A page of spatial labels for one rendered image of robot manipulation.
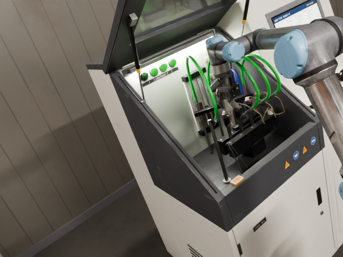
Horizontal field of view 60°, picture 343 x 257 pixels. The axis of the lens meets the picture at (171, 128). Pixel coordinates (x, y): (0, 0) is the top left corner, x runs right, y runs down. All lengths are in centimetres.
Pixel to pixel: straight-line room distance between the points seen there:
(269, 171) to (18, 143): 211
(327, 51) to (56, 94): 234
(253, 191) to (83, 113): 198
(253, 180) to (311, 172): 42
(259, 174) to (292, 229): 43
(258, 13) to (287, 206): 98
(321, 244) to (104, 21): 245
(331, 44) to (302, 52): 9
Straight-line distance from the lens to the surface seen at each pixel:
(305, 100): 174
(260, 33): 122
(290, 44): 85
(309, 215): 173
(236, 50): 118
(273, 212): 146
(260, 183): 133
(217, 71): 131
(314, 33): 88
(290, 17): 188
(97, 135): 299
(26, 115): 280
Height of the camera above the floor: 169
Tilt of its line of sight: 23 degrees down
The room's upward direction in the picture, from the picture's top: 19 degrees counter-clockwise
